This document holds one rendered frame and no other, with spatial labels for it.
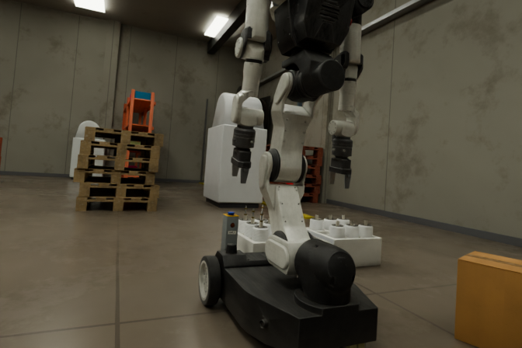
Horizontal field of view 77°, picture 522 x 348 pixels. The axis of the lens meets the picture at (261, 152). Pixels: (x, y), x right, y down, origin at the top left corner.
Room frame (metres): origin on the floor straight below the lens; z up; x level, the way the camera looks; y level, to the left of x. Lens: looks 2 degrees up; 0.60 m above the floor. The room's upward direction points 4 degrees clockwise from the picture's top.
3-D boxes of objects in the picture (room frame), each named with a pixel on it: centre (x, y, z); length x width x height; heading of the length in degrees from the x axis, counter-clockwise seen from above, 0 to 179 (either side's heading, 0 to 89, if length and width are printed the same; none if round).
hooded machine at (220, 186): (4.92, 0.39, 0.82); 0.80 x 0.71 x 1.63; 22
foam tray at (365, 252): (2.31, -0.59, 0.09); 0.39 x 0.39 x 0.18; 25
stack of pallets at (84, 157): (4.18, 1.80, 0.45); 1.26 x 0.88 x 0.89; 25
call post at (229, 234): (1.88, 0.14, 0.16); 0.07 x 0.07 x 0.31; 25
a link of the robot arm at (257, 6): (1.26, 0.05, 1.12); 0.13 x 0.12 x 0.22; 111
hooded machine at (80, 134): (7.85, 4.06, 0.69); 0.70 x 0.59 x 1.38; 113
